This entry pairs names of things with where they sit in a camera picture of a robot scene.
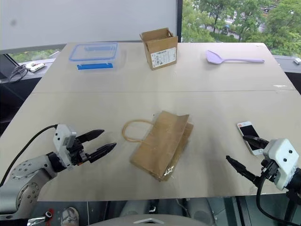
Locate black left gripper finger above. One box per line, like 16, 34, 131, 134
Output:
88, 142, 118, 164
76, 129, 105, 144

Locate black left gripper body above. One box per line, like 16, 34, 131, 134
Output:
67, 137, 91, 167

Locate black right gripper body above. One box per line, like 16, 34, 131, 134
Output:
260, 159, 280, 184

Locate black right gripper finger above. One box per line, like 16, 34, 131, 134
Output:
225, 154, 262, 187
242, 135, 269, 149

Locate white smartphone with black screen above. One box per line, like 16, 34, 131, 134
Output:
237, 121, 265, 156

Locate brown paper bag with handle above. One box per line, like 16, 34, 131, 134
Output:
122, 110, 195, 182

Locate white sneaker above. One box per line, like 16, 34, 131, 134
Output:
60, 207, 80, 226

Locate black window ledge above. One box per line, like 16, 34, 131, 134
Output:
270, 55, 301, 95
0, 53, 62, 138

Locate clear container with blue lid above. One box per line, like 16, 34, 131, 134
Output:
69, 41, 121, 73

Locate white power strip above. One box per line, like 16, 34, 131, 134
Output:
25, 61, 46, 72

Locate lilac plastic rice spoon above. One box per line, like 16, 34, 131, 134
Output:
206, 49, 265, 65

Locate open cardboard box with label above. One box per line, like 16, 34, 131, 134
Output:
139, 27, 179, 71

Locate white roller blind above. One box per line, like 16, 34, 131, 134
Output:
0, 0, 177, 50

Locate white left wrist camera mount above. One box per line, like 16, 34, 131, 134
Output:
52, 124, 77, 170

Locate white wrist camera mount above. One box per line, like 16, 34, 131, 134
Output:
52, 124, 77, 170
262, 138, 298, 191

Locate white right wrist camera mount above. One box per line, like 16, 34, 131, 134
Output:
262, 138, 298, 191

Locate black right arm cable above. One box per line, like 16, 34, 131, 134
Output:
256, 164, 301, 226

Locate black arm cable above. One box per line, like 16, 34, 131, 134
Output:
0, 124, 58, 188
256, 164, 301, 226

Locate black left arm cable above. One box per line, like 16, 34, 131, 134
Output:
0, 124, 58, 188

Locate dark bundled cables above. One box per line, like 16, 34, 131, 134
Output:
8, 65, 28, 83

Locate dark window frame post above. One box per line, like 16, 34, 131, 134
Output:
176, 0, 183, 43

